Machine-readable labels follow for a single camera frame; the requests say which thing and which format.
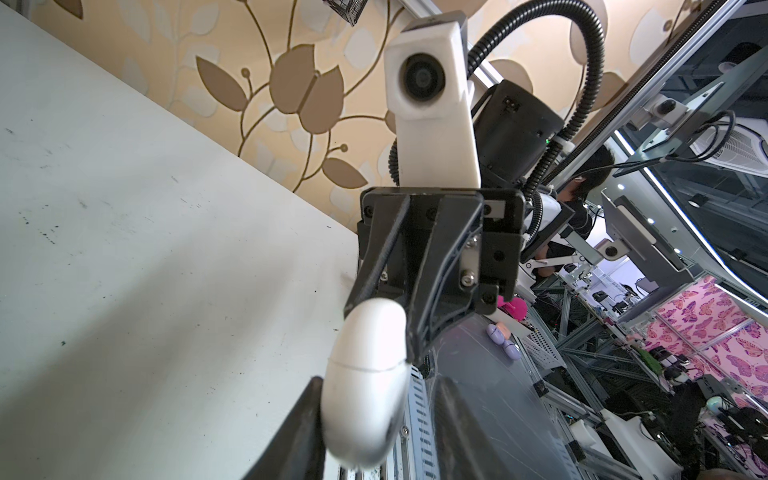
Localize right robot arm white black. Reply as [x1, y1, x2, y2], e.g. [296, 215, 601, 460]
[332, 1, 604, 368]

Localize white round charging case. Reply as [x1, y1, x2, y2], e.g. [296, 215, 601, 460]
[320, 298, 411, 470]

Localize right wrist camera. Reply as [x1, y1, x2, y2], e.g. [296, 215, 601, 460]
[384, 10, 481, 189]

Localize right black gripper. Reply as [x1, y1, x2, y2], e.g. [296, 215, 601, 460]
[344, 187, 525, 363]

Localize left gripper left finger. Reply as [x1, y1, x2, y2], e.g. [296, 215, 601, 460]
[243, 376, 326, 480]

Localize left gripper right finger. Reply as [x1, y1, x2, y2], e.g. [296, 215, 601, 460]
[432, 377, 514, 479]

